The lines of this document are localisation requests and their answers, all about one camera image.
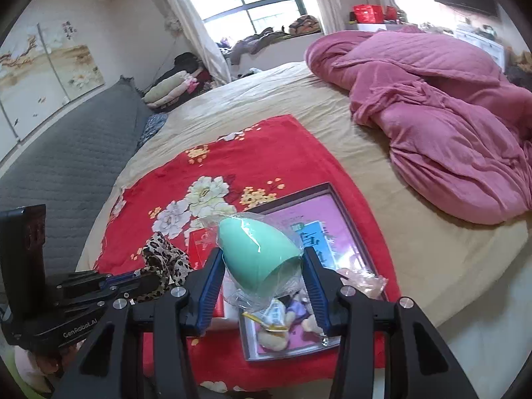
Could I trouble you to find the blue patterned cloth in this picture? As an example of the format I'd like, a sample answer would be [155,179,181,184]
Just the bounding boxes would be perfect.
[136,112,170,149]

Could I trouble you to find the black clothes pile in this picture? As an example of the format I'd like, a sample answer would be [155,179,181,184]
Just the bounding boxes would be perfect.
[172,51,205,78]

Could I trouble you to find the pink item in clear bag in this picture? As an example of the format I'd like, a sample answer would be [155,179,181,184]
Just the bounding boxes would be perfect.
[336,267,388,301]

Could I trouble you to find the grey quilted headboard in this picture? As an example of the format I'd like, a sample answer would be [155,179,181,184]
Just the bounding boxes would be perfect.
[0,75,153,297]

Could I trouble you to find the beige bedsheet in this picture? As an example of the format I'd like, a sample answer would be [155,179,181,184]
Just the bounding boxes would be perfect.
[75,60,532,330]

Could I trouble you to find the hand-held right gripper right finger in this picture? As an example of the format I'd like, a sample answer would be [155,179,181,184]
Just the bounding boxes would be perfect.
[301,246,474,399]

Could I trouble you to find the beige plush rabbit toy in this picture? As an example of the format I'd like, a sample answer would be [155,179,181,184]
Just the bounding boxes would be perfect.
[254,299,292,352]

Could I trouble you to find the stack of folded clothes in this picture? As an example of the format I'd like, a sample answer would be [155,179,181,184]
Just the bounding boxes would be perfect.
[142,70,201,107]

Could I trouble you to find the white dresser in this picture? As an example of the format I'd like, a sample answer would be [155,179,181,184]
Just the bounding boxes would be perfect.
[454,24,506,68]

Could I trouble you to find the red gift bag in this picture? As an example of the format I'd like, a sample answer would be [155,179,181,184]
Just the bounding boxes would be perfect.
[351,0,398,25]

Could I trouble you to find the leopard print cloth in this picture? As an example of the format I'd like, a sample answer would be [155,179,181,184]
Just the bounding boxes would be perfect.
[138,232,195,305]

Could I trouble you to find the colourful patterned bag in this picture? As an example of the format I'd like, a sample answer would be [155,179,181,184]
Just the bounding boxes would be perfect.
[288,14,324,37]

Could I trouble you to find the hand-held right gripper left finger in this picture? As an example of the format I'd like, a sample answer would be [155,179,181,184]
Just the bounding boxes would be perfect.
[62,247,227,399]

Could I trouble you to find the red floral blanket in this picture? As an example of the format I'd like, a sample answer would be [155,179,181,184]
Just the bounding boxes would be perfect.
[90,114,402,392]

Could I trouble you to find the black framed box tray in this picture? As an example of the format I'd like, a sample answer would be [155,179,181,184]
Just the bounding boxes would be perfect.
[238,182,390,363]

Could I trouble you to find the floral wall painting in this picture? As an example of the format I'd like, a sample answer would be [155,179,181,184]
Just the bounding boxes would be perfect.
[0,20,105,144]

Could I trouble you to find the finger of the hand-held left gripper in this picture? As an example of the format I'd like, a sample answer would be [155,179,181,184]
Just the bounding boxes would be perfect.
[54,271,115,300]
[99,269,168,307]

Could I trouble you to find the person's left hand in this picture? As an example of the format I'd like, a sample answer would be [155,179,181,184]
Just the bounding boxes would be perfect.
[14,343,64,394]

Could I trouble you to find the pink quilt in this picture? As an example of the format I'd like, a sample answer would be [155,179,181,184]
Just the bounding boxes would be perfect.
[304,25,532,226]

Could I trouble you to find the green egg sponge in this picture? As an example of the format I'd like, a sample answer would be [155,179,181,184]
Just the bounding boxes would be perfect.
[195,212,306,312]

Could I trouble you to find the grey clothes on windowsill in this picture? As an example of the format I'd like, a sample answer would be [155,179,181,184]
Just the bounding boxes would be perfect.
[230,26,288,66]

